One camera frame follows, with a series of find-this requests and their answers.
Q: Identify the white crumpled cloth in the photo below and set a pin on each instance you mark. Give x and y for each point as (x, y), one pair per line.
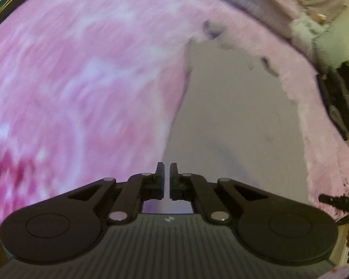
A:
(306, 33)

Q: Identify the lilac hanging garment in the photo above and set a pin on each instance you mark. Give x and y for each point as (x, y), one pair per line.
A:
(327, 1)

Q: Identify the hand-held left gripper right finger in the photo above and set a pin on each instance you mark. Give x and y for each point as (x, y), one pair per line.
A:
(173, 177)

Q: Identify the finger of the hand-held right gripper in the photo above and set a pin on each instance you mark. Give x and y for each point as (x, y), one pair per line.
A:
(337, 201)

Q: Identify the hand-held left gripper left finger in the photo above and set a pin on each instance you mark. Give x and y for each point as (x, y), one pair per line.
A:
(160, 177)

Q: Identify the grey cloth garment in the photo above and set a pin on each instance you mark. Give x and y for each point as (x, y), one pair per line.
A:
(235, 107)

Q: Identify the pink floral blanket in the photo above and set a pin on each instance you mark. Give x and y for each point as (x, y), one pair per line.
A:
(75, 78)

